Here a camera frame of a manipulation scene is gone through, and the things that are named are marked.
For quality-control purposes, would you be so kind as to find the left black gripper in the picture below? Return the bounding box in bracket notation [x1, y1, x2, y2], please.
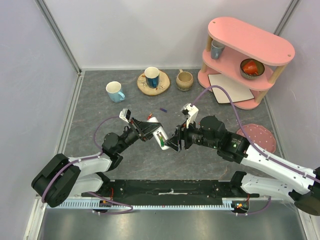
[116, 116, 163, 154]

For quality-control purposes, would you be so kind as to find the green battery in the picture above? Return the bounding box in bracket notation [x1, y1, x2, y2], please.
[159, 135, 165, 147]

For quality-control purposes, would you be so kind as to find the white remote control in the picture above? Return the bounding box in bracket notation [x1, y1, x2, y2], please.
[152, 125, 170, 151]

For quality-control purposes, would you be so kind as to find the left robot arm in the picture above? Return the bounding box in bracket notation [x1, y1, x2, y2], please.
[31, 117, 168, 208]

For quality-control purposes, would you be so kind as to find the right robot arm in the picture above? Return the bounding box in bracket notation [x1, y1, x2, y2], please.
[164, 116, 320, 216]

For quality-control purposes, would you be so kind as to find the beige floral plate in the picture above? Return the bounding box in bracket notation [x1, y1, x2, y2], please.
[137, 70, 171, 96]

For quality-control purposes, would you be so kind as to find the light blue mug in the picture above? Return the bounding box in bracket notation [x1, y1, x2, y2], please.
[105, 81, 126, 103]

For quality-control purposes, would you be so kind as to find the dark blue mug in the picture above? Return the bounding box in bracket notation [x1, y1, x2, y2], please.
[144, 66, 160, 89]

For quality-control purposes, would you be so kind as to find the beige ceramic mug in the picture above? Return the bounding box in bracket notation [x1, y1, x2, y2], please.
[176, 69, 194, 92]

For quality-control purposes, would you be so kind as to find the white square board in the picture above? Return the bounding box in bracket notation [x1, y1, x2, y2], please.
[208, 74, 254, 104]

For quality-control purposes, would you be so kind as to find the pink dotted plate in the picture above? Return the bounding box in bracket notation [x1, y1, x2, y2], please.
[243, 123, 277, 153]

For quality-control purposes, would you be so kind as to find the pink three-tier shelf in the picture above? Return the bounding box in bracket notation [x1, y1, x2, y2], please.
[197, 16, 295, 110]

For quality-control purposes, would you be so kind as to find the grey-blue mug on shelf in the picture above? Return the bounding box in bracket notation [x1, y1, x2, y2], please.
[210, 40, 225, 60]

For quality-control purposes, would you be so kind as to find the orange cup in bowl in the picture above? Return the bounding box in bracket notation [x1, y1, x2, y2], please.
[241, 59, 258, 75]

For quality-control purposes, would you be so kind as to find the grey patterned bowl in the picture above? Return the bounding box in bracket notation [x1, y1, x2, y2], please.
[239, 58, 265, 80]

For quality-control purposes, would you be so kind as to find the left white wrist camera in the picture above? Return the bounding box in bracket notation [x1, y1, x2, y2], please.
[119, 108, 131, 123]

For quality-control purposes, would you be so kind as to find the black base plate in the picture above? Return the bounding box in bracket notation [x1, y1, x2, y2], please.
[96, 179, 248, 206]

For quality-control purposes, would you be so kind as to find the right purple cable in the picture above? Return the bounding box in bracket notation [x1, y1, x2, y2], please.
[191, 85, 320, 185]

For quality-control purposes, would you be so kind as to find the purple cable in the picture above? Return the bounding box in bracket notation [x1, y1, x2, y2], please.
[191, 85, 320, 185]
[41, 116, 122, 205]

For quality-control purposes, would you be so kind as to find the grey cable duct rail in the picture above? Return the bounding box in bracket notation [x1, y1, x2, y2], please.
[57, 197, 251, 210]

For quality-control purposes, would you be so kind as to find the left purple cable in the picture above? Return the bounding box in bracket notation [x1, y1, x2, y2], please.
[41, 116, 122, 205]

